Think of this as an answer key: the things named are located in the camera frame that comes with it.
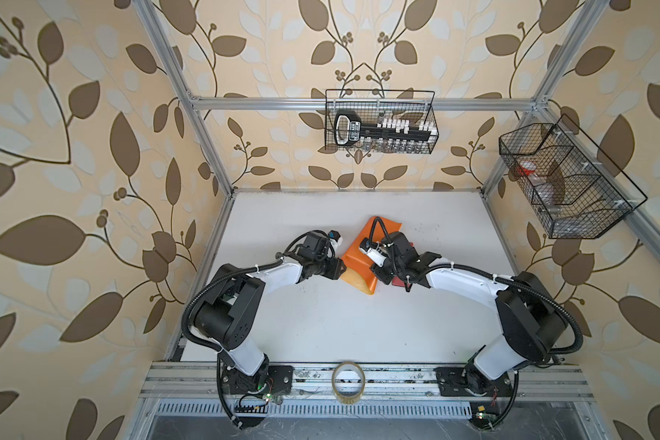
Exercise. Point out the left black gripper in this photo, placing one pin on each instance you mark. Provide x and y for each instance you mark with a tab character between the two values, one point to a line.
335	269

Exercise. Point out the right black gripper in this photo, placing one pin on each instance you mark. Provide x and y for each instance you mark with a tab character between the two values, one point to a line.
383	278

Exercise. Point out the red tape dispenser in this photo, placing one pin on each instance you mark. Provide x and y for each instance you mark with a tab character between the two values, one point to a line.
402	257

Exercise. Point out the yellow orange wrapping paper sheet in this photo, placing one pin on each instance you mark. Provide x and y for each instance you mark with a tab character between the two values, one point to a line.
358	273

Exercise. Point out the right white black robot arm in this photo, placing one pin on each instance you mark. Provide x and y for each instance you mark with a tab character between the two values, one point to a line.
534	328

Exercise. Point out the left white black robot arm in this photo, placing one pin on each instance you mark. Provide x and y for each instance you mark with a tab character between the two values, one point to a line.
220	317

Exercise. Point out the clear tape roll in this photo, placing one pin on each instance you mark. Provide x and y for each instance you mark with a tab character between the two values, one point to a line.
348	382

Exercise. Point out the red capped clear jar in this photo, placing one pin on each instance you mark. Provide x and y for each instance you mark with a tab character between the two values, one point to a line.
525	168

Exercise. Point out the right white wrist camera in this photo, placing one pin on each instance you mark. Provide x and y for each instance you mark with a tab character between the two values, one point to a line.
373	251

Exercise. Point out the black socket set rail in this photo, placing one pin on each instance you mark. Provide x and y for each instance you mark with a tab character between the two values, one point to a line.
348	128

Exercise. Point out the back black wire basket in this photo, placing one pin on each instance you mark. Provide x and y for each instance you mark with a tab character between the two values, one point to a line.
373	104

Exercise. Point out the side black wire basket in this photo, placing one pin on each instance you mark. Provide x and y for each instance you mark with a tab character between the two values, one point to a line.
580	190

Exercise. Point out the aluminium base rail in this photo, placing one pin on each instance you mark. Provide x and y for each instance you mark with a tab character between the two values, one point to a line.
374	381

